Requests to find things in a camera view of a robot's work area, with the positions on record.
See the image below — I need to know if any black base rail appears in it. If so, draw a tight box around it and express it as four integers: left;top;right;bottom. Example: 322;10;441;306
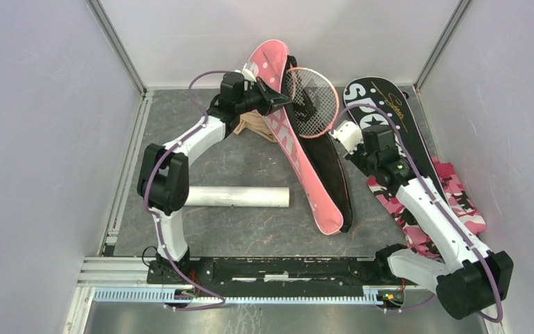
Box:
146;256;413;299

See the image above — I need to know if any beige cloth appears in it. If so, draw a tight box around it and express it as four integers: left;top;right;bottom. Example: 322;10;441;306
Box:
233;111;277;143

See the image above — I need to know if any pink camouflage cloth bag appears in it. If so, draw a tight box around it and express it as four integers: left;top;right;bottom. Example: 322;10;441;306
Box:
366;156;486;258

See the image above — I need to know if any white toothed cable duct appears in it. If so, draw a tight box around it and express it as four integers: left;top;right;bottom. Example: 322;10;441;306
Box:
92;287;382;306

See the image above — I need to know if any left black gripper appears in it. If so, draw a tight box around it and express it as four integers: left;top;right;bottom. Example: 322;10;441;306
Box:
236;77;293;117

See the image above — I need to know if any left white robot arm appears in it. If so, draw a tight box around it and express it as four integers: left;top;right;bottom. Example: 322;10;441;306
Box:
138;70;291;284

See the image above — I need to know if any black SPORT racket bag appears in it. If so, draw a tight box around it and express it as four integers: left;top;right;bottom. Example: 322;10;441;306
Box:
343;77;446;218

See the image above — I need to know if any pink frame badminton racket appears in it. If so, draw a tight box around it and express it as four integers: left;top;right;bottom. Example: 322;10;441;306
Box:
284;67;339;138

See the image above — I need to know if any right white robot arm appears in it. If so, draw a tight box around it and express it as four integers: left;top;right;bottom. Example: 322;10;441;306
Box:
339;122;514;322

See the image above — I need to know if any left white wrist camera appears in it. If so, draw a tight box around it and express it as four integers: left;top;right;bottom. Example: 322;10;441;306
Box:
239;61;259;82

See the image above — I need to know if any pink SPORT racket bag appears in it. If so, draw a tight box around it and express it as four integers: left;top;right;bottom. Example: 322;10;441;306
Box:
248;39;353;235

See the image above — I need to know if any white shuttlecock tube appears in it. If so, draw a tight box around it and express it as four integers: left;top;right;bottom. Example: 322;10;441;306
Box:
185;186;290;207

